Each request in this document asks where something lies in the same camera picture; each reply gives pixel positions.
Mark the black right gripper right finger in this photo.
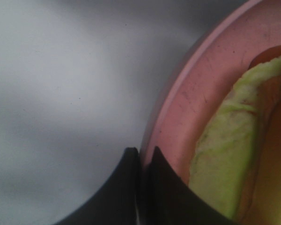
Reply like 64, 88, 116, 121
140, 147, 235, 225

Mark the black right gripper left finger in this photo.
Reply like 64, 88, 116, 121
57, 148, 139, 225

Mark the sandwich with lettuce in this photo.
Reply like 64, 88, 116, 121
188, 45, 281, 225

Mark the pink round plate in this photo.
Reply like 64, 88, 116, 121
140, 0, 281, 182

